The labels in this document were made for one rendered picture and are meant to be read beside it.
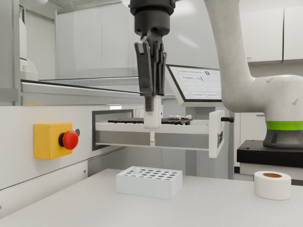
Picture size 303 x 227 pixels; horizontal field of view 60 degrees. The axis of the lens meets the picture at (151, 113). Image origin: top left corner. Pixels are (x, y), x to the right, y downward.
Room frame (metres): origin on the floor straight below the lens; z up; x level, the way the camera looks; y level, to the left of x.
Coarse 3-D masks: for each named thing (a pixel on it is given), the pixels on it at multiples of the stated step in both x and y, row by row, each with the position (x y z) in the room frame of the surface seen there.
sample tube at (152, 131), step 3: (150, 129) 0.55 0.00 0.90; (153, 129) 0.55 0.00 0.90; (150, 132) 0.55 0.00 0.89; (153, 132) 0.55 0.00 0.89; (150, 135) 0.55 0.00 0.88; (153, 135) 0.55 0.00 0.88; (150, 138) 0.55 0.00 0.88; (153, 138) 0.55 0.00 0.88; (150, 141) 0.55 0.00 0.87; (153, 141) 0.55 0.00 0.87; (150, 144) 0.56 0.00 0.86; (153, 144) 0.55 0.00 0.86
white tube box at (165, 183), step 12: (132, 168) 0.62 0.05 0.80; (144, 168) 0.62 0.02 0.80; (156, 168) 0.61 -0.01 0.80; (120, 180) 0.55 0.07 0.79; (132, 180) 0.54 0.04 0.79; (144, 180) 0.53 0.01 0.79; (156, 180) 0.52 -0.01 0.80; (168, 180) 0.51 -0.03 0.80; (180, 180) 0.57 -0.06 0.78; (120, 192) 0.55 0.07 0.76; (132, 192) 0.54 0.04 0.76; (144, 192) 0.53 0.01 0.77; (156, 192) 0.52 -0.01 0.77; (168, 192) 0.51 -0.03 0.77
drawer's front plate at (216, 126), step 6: (210, 114) 0.62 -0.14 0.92; (216, 114) 0.62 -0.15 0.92; (222, 114) 0.80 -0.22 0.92; (210, 120) 0.62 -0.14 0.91; (216, 120) 0.62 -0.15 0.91; (210, 126) 0.62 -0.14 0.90; (216, 126) 0.62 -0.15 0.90; (222, 126) 0.81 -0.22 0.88; (210, 132) 0.62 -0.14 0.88; (216, 132) 0.62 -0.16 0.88; (210, 138) 0.62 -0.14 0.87; (216, 138) 0.62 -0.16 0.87; (210, 144) 0.62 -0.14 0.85; (216, 144) 0.63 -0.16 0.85; (222, 144) 0.81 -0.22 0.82; (210, 150) 0.62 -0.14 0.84; (216, 150) 0.63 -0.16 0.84; (210, 156) 0.62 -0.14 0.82; (216, 156) 0.63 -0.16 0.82
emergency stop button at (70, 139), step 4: (68, 132) 0.52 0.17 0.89; (72, 132) 0.53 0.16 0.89; (64, 136) 0.52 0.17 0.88; (68, 136) 0.52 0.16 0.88; (72, 136) 0.52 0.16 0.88; (76, 136) 0.54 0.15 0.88; (64, 140) 0.51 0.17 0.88; (68, 140) 0.52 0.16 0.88; (72, 140) 0.52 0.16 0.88; (76, 140) 0.54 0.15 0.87; (64, 144) 0.52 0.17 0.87; (68, 144) 0.52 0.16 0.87; (72, 144) 0.52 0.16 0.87; (76, 144) 0.54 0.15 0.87; (68, 148) 0.52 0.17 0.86; (72, 148) 0.53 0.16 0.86
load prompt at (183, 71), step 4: (176, 68) 1.66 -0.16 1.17; (180, 68) 1.67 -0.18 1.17; (180, 72) 1.65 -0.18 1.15; (184, 72) 1.67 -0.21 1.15; (188, 72) 1.68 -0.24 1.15; (192, 72) 1.70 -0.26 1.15; (196, 72) 1.72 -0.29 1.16; (200, 72) 1.74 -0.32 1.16; (204, 72) 1.76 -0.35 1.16; (208, 72) 1.78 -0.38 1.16; (212, 72) 1.80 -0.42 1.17
